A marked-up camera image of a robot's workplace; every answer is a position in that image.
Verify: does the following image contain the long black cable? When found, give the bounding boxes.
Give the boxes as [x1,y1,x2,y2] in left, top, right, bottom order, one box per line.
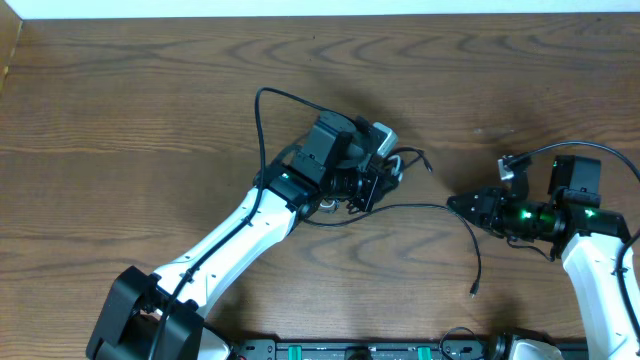
[301,202,483,299]

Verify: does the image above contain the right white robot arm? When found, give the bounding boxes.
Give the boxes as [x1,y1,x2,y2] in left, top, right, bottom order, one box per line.
[447,155,639,359]

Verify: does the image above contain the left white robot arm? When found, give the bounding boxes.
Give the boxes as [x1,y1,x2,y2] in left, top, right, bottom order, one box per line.
[86,111,400,359]

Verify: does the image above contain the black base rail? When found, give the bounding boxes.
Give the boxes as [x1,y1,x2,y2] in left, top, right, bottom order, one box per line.
[230,339,488,360]

